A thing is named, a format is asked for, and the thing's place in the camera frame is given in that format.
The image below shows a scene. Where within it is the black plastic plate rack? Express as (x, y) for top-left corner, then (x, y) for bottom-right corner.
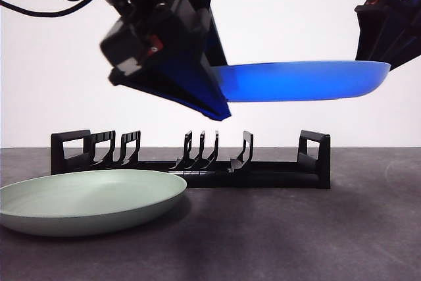
(50, 129), (332, 190)

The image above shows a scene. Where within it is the pale green round plate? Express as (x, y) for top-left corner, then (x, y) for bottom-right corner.
(0, 169), (188, 238)

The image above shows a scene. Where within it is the blue round plate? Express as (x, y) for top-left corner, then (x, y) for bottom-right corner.
(210, 59), (392, 103)

